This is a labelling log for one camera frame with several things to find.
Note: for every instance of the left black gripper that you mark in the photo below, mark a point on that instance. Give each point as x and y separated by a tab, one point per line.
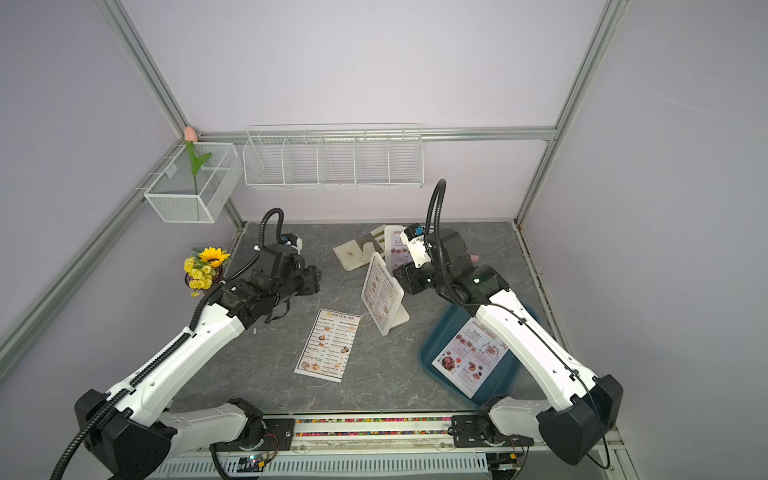
311	280

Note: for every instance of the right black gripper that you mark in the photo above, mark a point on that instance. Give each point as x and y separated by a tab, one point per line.
408	279

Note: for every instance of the white menu holder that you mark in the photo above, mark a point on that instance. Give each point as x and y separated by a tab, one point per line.
384	294
387	243

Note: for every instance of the dim sum menu sheet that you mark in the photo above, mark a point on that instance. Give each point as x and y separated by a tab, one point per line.
326	352

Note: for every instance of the special menu sheet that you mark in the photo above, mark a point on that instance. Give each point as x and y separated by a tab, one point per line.
470	357
399	253

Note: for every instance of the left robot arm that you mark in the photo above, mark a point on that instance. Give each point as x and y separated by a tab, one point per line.
129	428

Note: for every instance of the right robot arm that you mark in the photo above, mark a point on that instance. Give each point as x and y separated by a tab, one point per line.
579	408

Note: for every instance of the yellow sunflower bouquet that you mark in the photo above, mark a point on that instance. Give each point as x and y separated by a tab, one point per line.
209	262

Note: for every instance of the teal plastic tray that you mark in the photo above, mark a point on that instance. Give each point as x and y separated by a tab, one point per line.
500	382

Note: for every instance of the small white mesh basket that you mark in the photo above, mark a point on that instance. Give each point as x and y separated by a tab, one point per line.
171	193

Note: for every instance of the pink artificial tulip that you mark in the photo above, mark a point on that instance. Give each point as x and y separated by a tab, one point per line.
197	161

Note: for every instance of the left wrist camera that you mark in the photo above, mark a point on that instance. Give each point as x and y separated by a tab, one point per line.
293	241

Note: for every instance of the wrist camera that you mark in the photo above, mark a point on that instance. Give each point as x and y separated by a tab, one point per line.
413	238
293	241

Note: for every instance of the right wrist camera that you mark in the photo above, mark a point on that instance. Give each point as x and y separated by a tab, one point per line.
413	238

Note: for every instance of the long white wire basket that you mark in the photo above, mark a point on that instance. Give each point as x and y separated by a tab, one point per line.
312	156

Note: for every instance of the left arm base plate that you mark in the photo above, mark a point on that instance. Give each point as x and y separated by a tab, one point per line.
267	434

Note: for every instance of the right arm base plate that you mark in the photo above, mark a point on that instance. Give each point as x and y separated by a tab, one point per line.
475	431

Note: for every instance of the aluminium front rail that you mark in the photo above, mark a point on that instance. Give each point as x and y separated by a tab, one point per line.
348	446

